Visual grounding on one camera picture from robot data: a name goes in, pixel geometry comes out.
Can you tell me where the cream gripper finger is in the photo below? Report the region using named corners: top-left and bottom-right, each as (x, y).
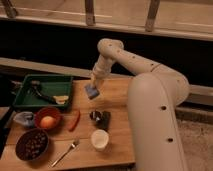
top-left (97, 80), bottom-right (104, 88)
top-left (90, 77), bottom-right (96, 86)

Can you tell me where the blue sponge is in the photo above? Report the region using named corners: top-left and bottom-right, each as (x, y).
top-left (85, 84), bottom-right (100, 99)

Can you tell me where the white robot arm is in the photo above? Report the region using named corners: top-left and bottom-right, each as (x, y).
top-left (91, 38), bottom-right (189, 171)

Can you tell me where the dark metal cup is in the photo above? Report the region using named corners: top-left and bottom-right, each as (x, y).
top-left (89, 110), bottom-right (111, 131)

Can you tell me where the white paper cup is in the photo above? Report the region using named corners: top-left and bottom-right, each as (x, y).
top-left (91, 129), bottom-right (109, 151)

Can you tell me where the red chili pepper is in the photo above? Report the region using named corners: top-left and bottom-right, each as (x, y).
top-left (68, 110), bottom-right (81, 132)

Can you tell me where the yellow banana piece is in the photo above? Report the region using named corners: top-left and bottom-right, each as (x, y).
top-left (53, 95), bottom-right (68, 104)

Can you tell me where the orange bowl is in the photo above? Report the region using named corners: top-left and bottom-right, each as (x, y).
top-left (34, 107), bottom-right (61, 130)

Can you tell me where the green plastic tray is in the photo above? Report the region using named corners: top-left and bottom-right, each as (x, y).
top-left (13, 74), bottom-right (73, 110)

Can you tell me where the dark brush in tray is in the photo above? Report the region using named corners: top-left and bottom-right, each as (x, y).
top-left (31, 80), bottom-right (56, 104)

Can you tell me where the yellow orange fruit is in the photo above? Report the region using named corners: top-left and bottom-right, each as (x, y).
top-left (40, 116), bottom-right (55, 129)

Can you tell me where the silver fork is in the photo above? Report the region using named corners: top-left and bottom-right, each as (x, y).
top-left (51, 139), bottom-right (80, 167)

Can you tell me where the blue crumpled cloth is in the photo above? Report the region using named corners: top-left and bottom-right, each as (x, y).
top-left (13, 111), bottom-right (34, 128)

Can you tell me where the dark bowl of beans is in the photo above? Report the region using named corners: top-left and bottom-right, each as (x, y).
top-left (15, 129), bottom-right (49, 161)

